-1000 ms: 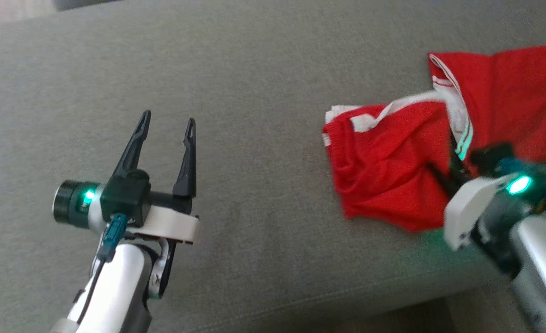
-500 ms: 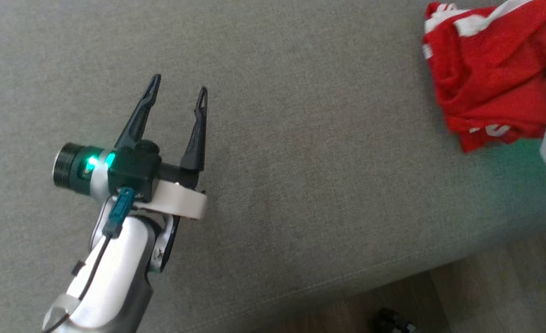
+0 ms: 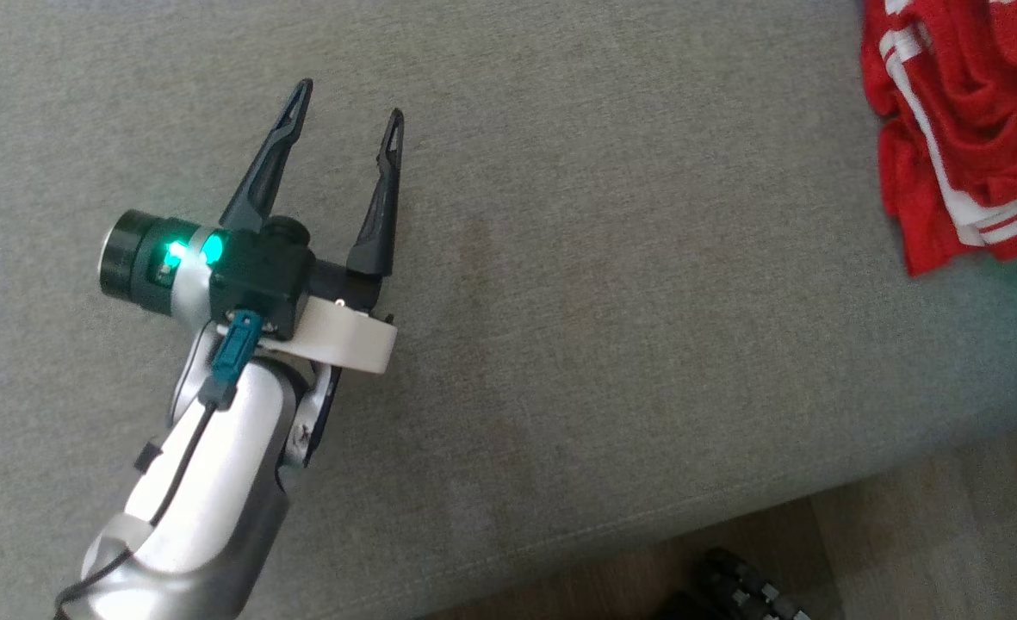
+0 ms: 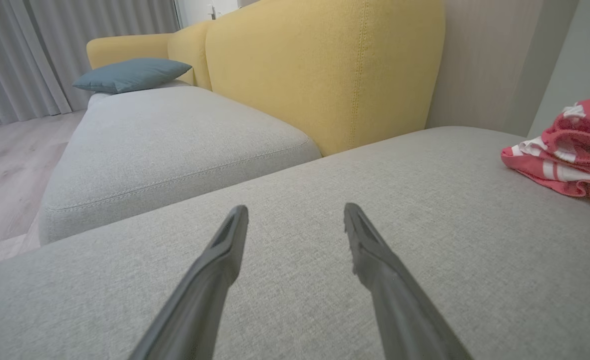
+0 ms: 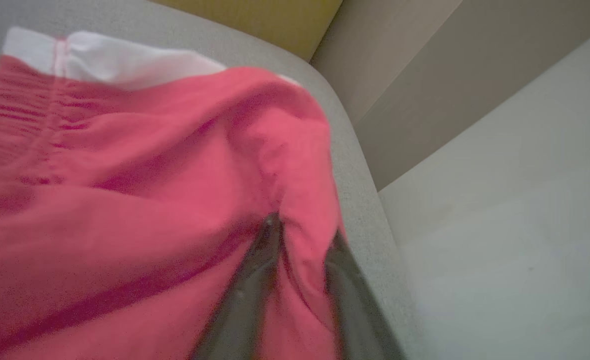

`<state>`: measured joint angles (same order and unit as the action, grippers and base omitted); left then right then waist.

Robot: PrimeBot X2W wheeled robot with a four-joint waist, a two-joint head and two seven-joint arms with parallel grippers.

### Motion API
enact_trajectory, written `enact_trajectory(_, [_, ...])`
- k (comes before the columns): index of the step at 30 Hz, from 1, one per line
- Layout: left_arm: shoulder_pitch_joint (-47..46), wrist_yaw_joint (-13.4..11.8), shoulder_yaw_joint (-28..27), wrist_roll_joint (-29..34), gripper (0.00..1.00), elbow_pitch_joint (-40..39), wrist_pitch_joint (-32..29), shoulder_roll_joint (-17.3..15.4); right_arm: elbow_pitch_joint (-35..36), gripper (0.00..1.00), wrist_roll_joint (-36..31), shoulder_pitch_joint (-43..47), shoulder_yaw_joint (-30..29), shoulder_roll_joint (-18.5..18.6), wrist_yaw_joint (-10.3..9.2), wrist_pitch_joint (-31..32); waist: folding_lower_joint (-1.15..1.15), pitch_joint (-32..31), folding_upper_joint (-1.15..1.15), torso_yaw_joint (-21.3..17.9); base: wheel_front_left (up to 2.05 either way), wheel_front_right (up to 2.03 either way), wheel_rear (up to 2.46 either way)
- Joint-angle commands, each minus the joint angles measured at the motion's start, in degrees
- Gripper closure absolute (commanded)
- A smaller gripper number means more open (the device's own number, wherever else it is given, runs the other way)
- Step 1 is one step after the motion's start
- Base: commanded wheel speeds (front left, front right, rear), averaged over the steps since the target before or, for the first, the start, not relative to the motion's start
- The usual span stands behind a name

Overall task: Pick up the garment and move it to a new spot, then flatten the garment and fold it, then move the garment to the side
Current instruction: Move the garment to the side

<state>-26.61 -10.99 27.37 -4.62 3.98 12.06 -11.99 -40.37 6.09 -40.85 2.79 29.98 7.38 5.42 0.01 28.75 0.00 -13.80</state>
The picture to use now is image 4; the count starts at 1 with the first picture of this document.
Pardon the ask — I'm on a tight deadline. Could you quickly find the grey pleated curtain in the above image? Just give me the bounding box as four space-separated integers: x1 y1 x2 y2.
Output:
0 0 181 131

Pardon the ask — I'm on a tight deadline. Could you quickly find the wide yellow sofa backrest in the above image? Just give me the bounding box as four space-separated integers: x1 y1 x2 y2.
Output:
205 0 446 157

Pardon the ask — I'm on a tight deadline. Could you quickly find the grey sofa chaise cushion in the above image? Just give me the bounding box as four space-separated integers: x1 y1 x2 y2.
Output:
39 80 322 246

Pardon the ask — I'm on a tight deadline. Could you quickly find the blue throw pillow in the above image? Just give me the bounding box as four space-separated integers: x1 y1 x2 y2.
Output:
72 57 193 95

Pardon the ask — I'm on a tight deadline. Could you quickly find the narrow yellow sofa backrest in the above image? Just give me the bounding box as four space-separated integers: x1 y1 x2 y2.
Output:
167 21 214 92

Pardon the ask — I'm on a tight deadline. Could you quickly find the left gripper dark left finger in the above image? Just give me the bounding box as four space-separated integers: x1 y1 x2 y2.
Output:
129 205 249 360

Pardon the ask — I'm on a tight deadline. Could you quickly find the yellow and grey sofa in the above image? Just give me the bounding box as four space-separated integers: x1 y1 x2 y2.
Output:
0 126 590 360

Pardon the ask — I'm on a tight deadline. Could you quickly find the red shorts white stripe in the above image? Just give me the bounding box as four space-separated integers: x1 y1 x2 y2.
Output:
542 96 590 166

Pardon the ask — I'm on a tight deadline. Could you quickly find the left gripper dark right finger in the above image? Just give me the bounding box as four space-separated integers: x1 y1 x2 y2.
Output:
344 202 474 360

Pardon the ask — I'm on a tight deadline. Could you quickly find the red Bulls 23 jersey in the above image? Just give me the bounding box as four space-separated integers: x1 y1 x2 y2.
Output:
501 136 590 219

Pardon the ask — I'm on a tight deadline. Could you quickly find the white door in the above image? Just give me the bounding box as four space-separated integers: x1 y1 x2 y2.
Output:
175 0 240 29

